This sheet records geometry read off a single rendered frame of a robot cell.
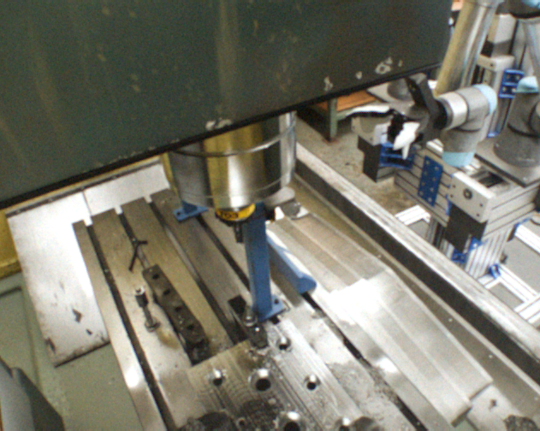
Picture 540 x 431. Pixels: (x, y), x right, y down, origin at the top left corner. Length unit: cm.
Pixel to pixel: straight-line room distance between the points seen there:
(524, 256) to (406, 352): 130
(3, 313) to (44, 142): 146
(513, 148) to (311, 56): 104
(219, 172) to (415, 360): 87
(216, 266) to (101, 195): 63
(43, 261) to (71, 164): 125
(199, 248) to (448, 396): 74
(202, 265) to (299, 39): 87
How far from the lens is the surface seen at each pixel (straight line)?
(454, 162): 111
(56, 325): 147
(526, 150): 136
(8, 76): 29
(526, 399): 130
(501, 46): 150
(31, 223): 163
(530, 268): 232
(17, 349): 161
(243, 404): 81
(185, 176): 45
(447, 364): 123
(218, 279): 111
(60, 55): 29
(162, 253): 121
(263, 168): 44
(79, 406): 134
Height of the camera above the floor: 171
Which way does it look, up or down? 40 degrees down
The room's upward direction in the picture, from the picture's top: 4 degrees counter-clockwise
